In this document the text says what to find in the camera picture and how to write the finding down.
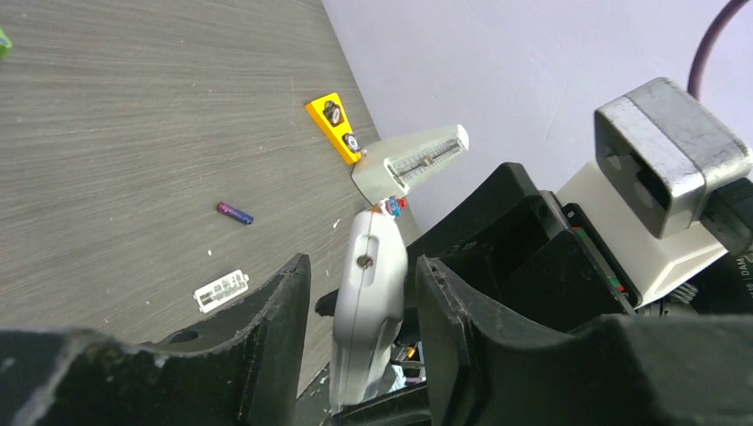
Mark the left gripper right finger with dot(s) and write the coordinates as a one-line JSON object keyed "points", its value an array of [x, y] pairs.
{"points": [[488, 365]]}

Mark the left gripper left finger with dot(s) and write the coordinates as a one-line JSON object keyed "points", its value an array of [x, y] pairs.
{"points": [[239, 366]]}

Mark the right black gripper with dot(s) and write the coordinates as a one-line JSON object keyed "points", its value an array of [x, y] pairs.
{"points": [[509, 243]]}

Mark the white remote control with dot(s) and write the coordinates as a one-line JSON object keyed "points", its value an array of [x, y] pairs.
{"points": [[369, 309]]}

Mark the purple blue AAA battery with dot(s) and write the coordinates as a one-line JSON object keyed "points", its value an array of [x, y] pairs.
{"points": [[234, 213]]}

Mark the small glue bottle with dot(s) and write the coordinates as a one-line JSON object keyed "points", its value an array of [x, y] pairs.
{"points": [[392, 206]]}

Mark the white metronome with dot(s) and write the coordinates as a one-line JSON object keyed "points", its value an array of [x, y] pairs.
{"points": [[396, 166]]}

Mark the green owl toy block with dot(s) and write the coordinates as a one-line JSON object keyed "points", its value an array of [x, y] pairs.
{"points": [[5, 45]]}

